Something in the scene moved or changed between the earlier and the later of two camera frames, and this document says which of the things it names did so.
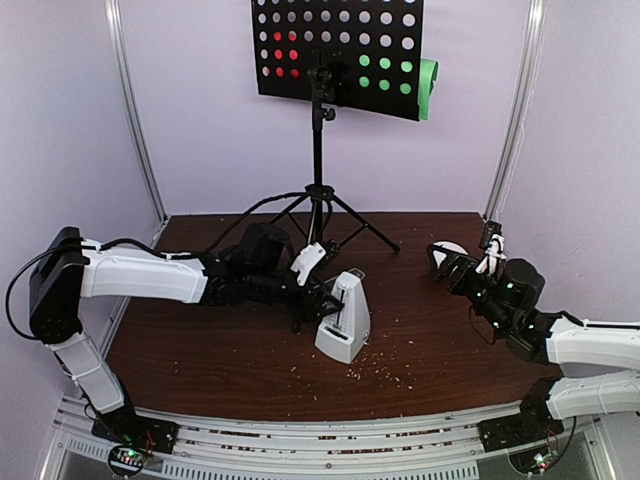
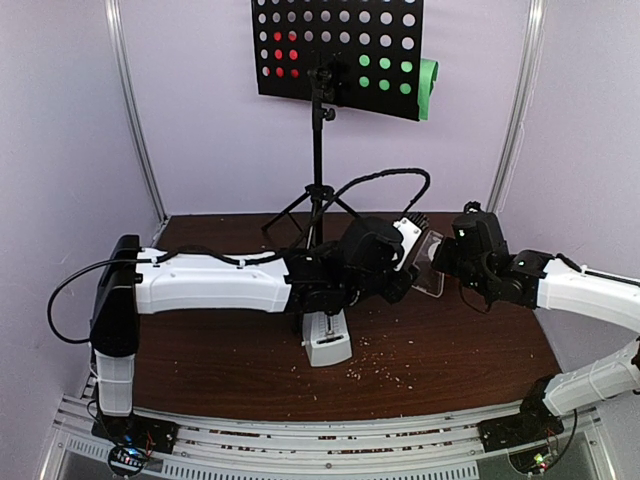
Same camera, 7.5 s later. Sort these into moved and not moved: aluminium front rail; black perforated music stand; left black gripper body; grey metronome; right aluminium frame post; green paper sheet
Moved: grey metronome; left black gripper body
Not moved: aluminium front rail; black perforated music stand; green paper sheet; right aluminium frame post
